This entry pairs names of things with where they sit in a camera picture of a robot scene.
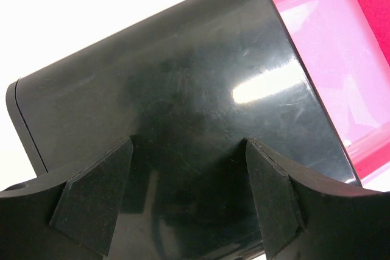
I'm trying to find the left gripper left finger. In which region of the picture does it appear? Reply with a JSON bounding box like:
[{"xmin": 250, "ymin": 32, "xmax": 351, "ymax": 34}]
[{"xmin": 1, "ymin": 138, "xmax": 133, "ymax": 259}]

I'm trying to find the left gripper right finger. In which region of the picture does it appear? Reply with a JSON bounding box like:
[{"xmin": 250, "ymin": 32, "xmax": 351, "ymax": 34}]
[{"xmin": 246, "ymin": 139, "xmax": 389, "ymax": 259}]

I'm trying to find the black drawer cabinet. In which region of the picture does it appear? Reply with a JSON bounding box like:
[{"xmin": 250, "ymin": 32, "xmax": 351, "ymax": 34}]
[{"xmin": 5, "ymin": 0, "xmax": 360, "ymax": 259}]

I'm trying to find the pink top drawer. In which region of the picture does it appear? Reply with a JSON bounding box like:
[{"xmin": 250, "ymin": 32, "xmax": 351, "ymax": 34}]
[{"xmin": 274, "ymin": 0, "xmax": 389, "ymax": 191}]

